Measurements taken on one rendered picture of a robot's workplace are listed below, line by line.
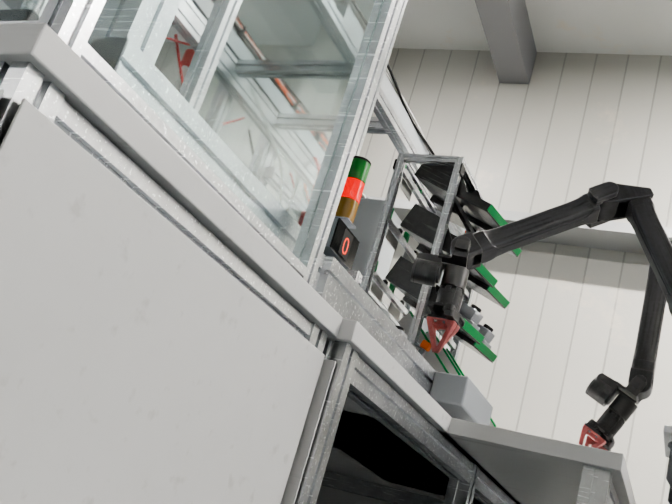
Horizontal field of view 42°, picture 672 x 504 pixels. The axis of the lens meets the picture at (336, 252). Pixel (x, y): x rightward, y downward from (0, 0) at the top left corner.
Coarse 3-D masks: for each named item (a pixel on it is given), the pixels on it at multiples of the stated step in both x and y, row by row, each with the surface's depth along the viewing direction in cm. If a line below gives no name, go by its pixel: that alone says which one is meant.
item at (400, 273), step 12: (396, 264) 236; (408, 264) 233; (396, 276) 234; (408, 276) 232; (408, 288) 230; (420, 288) 228; (432, 288) 226; (432, 300) 224; (468, 324) 219; (468, 336) 225; (480, 336) 225
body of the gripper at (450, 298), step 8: (440, 288) 198; (448, 288) 196; (456, 288) 196; (440, 296) 197; (448, 296) 196; (456, 296) 196; (432, 304) 194; (440, 304) 193; (448, 304) 192; (456, 304) 195; (432, 312) 197; (440, 312) 197; (464, 320) 199
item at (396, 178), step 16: (400, 160) 244; (464, 160) 237; (400, 176) 243; (464, 176) 242; (448, 192) 233; (480, 192) 252; (384, 208) 239; (432, 208) 268; (448, 208) 231; (384, 224) 236; (448, 224) 231; (368, 256) 234; (368, 272) 232; (368, 288) 231; (416, 320) 221; (416, 336) 219
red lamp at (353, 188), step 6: (348, 180) 196; (354, 180) 196; (360, 180) 197; (348, 186) 196; (354, 186) 196; (360, 186) 196; (342, 192) 196; (348, 192) 195; (354, 192) 195; (360, 192) 196; (354, 198) 195; (360, 198) 197
